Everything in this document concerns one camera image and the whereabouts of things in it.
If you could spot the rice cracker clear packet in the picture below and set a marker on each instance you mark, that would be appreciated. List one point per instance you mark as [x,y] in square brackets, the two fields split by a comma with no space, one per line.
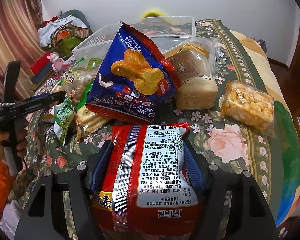
[250,106]

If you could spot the blue cookie snack bag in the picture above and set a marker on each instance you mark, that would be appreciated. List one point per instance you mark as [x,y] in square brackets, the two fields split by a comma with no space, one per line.
[133,78]

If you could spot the biscuit clear packet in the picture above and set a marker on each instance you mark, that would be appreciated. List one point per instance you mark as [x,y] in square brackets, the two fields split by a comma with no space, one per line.
[87,122]

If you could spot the brown cake clear packet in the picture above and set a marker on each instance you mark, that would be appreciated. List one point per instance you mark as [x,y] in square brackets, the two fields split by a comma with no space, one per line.
[195,62]

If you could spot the striped pink curtain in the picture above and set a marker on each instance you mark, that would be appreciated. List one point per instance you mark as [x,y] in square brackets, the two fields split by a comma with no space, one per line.
[19,23]

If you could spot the pink plush toy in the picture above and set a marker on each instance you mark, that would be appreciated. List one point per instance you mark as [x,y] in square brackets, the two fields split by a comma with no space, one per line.
[56,61]

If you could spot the floral green bed quilt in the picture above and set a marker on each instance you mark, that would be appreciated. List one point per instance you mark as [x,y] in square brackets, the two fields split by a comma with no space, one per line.
[234,147]

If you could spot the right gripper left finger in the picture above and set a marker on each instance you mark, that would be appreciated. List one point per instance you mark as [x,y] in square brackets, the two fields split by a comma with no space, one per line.
[43,216]

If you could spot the green jelly cup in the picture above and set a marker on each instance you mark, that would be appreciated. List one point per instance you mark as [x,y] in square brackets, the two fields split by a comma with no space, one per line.
[94,63]

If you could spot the red noodle snack bag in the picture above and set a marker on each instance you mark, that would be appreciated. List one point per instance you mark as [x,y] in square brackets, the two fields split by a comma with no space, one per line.
[146,188]

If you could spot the pile of clothes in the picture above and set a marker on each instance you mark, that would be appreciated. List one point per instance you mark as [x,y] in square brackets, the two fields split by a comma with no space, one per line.
[63,33]

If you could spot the yellow foam hoop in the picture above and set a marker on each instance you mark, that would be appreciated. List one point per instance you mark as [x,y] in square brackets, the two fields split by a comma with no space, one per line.
[152,13]

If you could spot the red box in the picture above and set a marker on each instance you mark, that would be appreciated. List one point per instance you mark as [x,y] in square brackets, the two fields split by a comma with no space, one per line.
[37,67]

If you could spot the green pea snack packet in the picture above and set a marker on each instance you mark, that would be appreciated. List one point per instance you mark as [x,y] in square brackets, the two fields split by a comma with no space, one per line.
[63,119]

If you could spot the clear plastic storage box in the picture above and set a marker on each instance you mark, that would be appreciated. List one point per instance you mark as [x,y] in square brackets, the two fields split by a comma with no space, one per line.
[165,31]

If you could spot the bread bag green trim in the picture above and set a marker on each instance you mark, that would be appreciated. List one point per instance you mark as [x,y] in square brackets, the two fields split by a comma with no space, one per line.
[77,79]

